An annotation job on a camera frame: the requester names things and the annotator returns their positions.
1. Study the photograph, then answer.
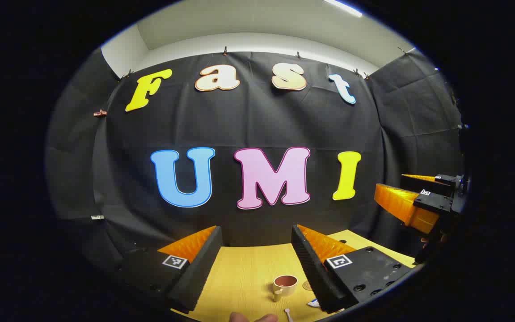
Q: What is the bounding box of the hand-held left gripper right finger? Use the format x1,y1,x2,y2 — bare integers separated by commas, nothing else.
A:
291,225,414,314

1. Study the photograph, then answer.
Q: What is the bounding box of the yellow wooden desktop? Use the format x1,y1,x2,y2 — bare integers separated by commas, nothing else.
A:
170,229,417,322

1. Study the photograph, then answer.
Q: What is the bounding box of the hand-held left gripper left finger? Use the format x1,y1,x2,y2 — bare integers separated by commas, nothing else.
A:
119,225,224,314

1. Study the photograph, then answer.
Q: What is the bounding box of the beige cup with cylinder handle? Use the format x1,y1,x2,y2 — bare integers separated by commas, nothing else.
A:
272,275,298,302

